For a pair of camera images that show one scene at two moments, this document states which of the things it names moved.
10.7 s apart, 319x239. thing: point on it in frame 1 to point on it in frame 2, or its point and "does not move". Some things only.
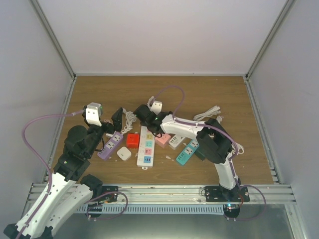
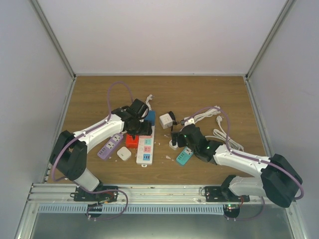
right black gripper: x=143 y=124 to x=178 y=134
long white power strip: x=146 y=148 does not move
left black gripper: x=117 y=122 to x=147 y=130
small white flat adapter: x=124 y=153 does not move
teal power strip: x=187 y=153 does not move
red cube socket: x=132 y=141 does not move
